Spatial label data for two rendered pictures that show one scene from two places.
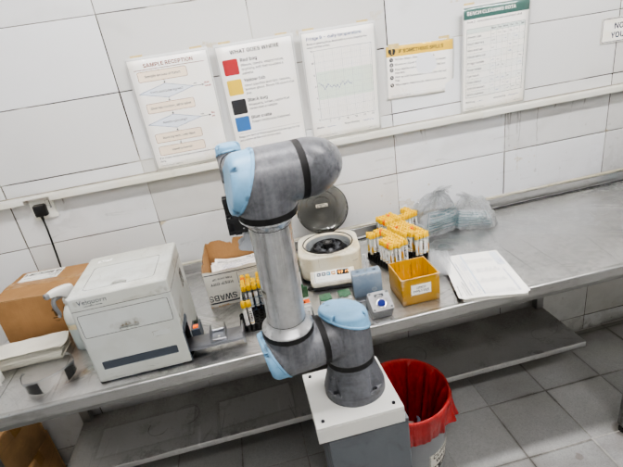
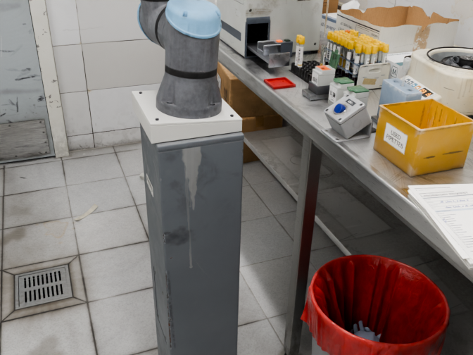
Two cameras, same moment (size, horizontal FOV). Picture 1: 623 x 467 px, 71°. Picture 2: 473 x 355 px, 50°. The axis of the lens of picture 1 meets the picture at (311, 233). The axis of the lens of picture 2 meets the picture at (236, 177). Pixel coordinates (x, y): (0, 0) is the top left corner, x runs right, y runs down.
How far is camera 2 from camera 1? 1.39 m
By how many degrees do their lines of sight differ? 67
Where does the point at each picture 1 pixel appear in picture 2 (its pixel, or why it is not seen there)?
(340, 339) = (163, 24)
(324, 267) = (417, 75)
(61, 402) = not seen: hidden behind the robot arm
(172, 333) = (241, 19)
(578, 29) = not seen: outside the picture
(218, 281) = (343, 27)
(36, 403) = not seen: hidden behind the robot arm
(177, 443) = (285, 173)
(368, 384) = (165, 91)
